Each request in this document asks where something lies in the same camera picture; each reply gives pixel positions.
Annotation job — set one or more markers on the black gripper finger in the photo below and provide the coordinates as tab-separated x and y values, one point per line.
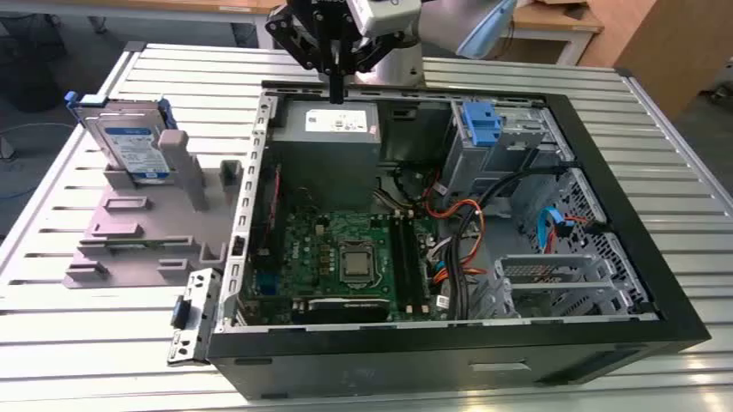
366	60
308	60

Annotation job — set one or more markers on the hard disk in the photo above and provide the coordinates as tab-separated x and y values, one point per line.
133	146

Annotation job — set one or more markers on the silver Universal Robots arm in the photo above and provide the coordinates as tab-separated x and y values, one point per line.
395	68

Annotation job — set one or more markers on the metal disk bay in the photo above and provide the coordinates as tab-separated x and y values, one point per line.
555	285

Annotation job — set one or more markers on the blue plastic drive latch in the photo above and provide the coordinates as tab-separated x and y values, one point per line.
479	124

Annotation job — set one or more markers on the grey power supply unit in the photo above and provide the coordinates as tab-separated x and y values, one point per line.
320	171

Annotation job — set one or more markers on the metal drive cage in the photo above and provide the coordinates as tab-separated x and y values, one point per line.
468	167

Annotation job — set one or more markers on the green motherboard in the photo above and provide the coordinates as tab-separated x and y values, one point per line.
308	240

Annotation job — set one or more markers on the black CPU socket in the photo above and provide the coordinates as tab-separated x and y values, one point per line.
358	245

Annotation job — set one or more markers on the black RAM slot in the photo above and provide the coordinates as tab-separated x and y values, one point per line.
412	257
396	257

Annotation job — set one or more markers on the silver CPU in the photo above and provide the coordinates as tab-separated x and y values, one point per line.
356	262

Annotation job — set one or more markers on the black mesh waste bin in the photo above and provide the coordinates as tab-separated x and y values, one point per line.
33	77

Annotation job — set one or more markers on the grey parts rack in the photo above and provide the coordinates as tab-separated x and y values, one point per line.
148	257

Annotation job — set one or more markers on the wooden cabinet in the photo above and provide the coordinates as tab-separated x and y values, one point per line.
675	51

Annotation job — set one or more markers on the black graphics card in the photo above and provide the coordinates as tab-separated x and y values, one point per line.
343	311

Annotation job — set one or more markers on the black PC case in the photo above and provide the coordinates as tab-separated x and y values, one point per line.
400	365

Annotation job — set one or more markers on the wooden desk white frame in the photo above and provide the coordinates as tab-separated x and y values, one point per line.
171	8
550	21

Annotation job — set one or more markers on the metal bracket with blue latch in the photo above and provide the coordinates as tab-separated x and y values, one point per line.
201	296

